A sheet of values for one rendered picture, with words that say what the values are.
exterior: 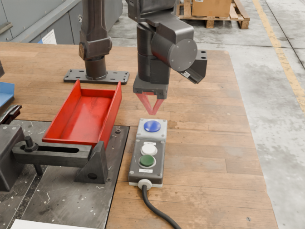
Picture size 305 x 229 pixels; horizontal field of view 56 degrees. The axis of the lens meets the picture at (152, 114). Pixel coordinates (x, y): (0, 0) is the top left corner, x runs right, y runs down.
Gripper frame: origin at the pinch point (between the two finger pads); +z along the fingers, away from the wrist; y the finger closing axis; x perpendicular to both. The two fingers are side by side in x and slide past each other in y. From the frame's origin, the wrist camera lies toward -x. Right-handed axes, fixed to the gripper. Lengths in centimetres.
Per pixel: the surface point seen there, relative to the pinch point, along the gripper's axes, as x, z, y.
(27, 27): 91, 26, 112
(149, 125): 0.6, 3.8, -0.3
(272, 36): -114, 99, 303
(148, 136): 0.4, 4.6, -3.3
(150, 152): -0.6, 3.7, -9.1
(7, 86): 41.4, 3.4, 11.6
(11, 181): 25.6, 6.1, -17.6
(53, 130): 21.4, 3.2, -5.3
